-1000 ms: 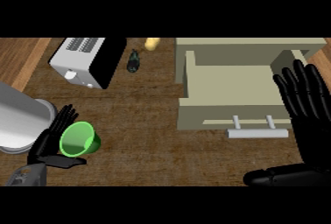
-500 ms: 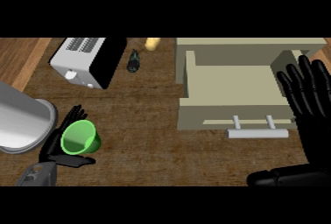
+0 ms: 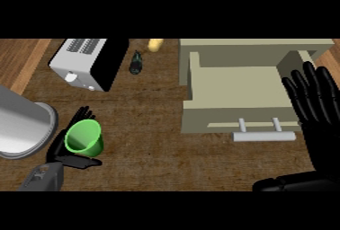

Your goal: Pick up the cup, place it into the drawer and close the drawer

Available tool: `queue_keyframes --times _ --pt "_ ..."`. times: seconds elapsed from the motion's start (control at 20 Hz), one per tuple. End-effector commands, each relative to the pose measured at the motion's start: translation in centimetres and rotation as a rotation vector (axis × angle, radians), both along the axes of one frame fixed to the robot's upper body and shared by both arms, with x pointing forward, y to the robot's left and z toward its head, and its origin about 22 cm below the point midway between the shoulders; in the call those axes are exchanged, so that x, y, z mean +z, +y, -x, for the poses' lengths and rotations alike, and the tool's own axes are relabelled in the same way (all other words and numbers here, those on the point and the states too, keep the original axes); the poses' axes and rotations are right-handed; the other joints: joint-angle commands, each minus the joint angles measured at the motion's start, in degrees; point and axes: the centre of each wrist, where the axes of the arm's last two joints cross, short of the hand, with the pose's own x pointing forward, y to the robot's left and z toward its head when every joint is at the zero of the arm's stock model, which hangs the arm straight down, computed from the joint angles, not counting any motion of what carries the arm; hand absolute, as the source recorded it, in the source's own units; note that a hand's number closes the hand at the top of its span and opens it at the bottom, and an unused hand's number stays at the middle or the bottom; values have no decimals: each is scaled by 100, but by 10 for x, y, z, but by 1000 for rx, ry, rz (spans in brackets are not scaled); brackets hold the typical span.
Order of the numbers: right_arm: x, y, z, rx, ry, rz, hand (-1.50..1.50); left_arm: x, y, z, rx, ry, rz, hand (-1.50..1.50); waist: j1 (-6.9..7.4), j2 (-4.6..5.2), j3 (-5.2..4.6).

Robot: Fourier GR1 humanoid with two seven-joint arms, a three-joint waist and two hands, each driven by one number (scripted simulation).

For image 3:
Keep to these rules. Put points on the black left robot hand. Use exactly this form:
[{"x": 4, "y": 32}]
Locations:
[{"x": 56, "y": 146}]

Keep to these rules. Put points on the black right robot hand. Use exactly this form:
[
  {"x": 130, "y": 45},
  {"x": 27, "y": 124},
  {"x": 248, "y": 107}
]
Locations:
[{"x": 318, "y": 125}]

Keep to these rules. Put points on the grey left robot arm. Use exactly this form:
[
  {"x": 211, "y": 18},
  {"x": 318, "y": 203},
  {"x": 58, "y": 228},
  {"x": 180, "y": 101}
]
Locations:
[{"x": 43, "y": 179}]

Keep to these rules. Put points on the green cup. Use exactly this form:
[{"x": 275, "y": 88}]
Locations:
[{"x": 84, "y": 138}]

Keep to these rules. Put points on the beige open drawer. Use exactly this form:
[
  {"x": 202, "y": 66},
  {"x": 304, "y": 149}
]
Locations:
[{"x": 238, "y": 101}]

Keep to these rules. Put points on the large grey pot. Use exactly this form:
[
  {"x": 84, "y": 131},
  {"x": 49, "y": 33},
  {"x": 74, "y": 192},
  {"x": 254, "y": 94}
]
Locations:
[{"x": 22, "y": 125}]

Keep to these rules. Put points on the white and black toaster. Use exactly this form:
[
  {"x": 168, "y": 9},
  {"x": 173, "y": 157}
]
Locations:
[{"x": 89, "y": 63}]

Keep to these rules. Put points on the beige cabinet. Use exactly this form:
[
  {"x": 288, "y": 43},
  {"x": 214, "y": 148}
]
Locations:
[{"x": 247, "y": 52}]

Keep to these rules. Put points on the dark green bottle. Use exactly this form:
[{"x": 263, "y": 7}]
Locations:
[{"x": 136, "y": 63}]

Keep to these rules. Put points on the yellow bottle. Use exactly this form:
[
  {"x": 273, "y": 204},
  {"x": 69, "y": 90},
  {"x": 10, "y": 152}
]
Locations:
[{"x": 154, "y": 45}]

